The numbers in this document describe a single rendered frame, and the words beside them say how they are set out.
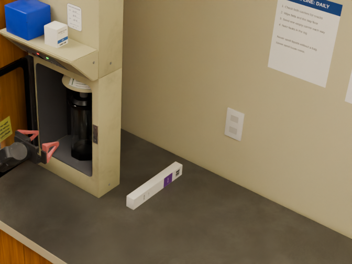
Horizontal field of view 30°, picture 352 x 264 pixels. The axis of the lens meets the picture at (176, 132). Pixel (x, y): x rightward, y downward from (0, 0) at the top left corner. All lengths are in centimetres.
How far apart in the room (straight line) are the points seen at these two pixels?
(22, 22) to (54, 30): 11
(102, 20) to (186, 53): 48
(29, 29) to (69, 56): 17
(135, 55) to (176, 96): 23
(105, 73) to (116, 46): 9
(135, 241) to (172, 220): 17
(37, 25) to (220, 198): 87
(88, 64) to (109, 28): 13
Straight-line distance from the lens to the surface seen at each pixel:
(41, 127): 240
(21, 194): 236
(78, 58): 196
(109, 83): 211
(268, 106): 225
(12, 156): 202
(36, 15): 207
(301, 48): 211
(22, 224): 223
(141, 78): 256
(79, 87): 218
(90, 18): 200
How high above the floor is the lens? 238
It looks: 32 degrees down
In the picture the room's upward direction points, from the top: 4 degrees clockwise
